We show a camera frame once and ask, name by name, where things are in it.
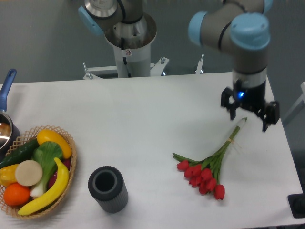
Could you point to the black device at table edge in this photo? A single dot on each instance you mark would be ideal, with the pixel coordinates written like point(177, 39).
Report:
point(297, 205)

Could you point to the blue handled saucepan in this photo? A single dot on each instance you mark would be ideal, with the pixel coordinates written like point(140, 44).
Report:
point(8, 130)

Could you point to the dark green cucumber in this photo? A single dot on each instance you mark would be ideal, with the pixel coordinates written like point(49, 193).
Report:
point(20, 154)

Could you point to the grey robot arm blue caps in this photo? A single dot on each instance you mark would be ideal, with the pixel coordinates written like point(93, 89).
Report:
point(240, 29)

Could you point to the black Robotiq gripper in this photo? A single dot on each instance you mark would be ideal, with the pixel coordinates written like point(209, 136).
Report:
point(253, 100)

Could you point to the orange fruit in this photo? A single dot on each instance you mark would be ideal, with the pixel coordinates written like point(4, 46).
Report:
point(16, 195)

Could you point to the yellow bell pepper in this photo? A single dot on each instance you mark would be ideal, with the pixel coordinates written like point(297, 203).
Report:
point(7, 175)

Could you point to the yellow banana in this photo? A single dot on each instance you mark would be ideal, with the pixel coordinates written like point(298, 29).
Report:
point(52, 194)

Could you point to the green bok choy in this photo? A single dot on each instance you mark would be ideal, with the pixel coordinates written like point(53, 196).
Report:
point(45, 155)

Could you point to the white frame at right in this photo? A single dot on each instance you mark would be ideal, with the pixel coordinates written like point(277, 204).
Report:
point(296, 108)

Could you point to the red purple vegetable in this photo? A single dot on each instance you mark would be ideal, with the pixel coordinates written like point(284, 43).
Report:
point(67, 163)

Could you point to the woven wicker basket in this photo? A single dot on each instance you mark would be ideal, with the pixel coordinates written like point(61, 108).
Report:
point(26, 137)

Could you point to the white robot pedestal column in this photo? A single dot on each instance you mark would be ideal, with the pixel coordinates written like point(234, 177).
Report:
point(132, 46)

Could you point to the beige round disc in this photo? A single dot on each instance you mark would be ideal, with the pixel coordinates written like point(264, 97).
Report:
point(28, 173)

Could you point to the red tulip bouquet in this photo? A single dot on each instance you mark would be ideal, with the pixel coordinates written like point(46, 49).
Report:
point(205, 174)

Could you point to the white metal base frame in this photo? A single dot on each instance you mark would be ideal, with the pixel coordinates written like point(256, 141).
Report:
point(156, 69)

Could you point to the yellow squash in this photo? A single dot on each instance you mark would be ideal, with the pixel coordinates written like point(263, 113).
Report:
point(47, 135)

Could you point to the dark grey ribbed vase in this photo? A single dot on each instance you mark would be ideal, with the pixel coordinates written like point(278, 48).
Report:
point(106, 185)

